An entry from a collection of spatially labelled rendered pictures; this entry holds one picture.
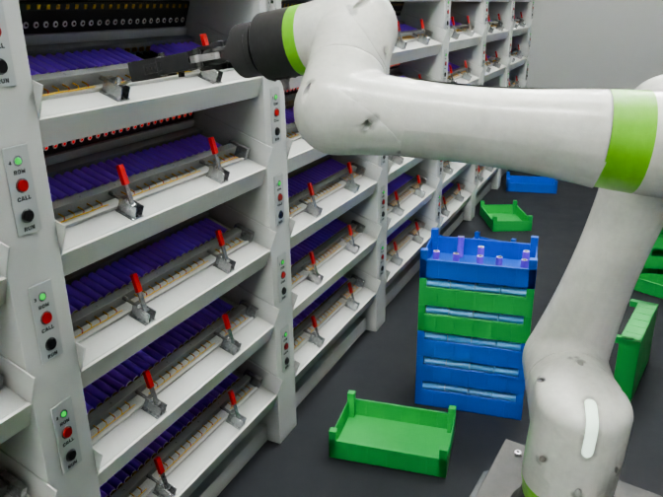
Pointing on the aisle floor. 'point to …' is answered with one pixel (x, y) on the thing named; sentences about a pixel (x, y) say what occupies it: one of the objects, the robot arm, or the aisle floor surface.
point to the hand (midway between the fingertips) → (152, 68)
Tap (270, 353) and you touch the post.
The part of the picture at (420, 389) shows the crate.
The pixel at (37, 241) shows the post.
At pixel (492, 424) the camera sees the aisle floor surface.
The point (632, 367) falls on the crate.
